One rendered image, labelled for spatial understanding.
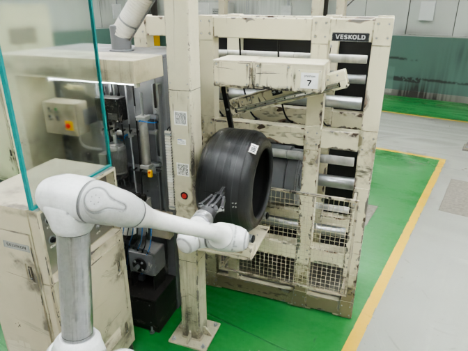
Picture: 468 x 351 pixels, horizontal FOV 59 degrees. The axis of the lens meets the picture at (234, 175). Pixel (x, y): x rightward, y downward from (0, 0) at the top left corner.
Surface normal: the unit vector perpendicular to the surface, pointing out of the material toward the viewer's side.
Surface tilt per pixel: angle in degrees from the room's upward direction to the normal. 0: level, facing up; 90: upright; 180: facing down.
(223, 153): 41
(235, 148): 34
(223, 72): 90
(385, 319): 0
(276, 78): 90
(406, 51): 90
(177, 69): 90
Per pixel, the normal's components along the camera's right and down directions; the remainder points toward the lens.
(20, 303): -0.34, 0.36
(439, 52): -0.54, 0.32
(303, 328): 0.00, -0.92
